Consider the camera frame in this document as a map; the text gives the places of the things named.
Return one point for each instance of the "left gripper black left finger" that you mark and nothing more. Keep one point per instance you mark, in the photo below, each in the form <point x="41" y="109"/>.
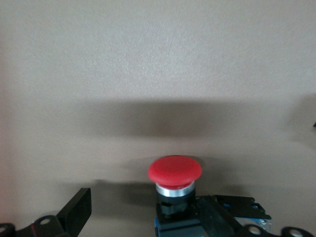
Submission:
<point x="74" y="212"/>

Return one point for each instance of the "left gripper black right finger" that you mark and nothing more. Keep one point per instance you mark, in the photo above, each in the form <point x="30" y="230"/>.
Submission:
<point x="217" y="217"/>

